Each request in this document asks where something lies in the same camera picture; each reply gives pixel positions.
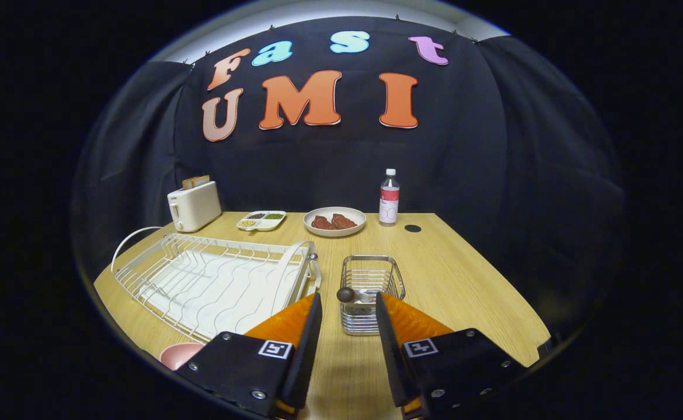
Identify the brown toast slice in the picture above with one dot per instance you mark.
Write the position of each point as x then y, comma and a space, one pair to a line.
195, 182

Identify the white divided dish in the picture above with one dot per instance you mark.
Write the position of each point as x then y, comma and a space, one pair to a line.
265, 224

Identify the clear bottle with red label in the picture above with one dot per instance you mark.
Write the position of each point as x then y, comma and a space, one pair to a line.
389, 204

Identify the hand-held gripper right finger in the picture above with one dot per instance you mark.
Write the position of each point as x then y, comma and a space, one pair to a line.
391, 361

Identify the pile of yellow beans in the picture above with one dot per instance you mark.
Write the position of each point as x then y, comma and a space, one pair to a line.
248, 223

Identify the black backdrop cloth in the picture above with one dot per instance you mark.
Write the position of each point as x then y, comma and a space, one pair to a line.
318, 163

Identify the white toaster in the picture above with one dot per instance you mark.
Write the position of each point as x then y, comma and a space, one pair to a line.
198, 207

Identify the red meat piece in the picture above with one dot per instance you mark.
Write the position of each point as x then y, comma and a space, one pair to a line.
344, 221
321, 222

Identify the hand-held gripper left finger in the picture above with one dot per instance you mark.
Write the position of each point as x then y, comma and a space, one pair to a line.
306, 361

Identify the pink plate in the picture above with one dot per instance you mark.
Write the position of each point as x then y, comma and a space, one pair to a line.
178, 354

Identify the white round meat dish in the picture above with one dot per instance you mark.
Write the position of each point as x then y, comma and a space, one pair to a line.
335, 233

